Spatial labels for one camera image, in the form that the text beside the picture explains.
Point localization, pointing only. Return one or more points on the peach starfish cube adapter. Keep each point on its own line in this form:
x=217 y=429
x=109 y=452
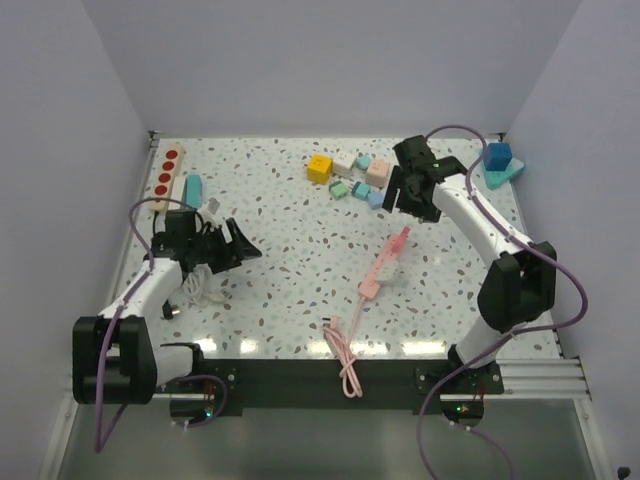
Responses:
x=377 y=173

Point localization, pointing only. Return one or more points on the light blue cube plug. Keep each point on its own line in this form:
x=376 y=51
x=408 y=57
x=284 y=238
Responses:
x=375 y=200

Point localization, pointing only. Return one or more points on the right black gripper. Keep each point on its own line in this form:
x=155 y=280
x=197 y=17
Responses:
x=426 y=213

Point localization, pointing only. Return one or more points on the teal cube plug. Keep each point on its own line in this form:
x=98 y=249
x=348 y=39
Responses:
x=363 y=162

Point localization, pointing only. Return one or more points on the white pink power strip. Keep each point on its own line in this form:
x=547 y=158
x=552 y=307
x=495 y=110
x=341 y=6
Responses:
x=392 y=249

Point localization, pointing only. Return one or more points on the aluminium front rail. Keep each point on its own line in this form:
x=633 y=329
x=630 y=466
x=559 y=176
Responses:
x=533 y=379

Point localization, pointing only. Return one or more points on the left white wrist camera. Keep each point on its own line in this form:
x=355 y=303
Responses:
x=209 y=210

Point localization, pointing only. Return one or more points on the yellow cube plug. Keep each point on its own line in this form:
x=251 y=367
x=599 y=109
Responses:
x=319 y=169

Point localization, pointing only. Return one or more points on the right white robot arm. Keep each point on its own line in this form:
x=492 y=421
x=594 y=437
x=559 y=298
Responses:
x=519 y=285

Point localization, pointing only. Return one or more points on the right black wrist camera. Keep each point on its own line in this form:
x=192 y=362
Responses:
x=413 y=153

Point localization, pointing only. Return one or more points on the white green cube adapter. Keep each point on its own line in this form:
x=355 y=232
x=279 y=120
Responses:
x=338 y=190

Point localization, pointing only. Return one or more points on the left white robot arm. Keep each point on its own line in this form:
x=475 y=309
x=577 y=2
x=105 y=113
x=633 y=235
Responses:
x=113 y=358

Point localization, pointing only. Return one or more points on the teal power strip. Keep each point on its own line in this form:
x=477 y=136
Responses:
x=494 y=180
x=193 y=191

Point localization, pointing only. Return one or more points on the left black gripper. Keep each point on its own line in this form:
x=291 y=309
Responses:
x=232 y=253

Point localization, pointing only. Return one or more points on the white square plug adapter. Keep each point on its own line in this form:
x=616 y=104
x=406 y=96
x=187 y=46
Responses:
x=387 y=272

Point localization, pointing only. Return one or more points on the white cartoon cube adapter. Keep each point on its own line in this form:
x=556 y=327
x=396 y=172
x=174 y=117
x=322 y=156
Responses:
x=343 y=165

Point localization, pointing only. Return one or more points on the dark blue cube adapter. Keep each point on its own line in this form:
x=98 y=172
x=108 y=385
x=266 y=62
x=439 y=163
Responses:
x=497 y=157

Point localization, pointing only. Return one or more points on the beige red power strip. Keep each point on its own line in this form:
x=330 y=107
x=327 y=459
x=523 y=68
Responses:
x=171 y=158

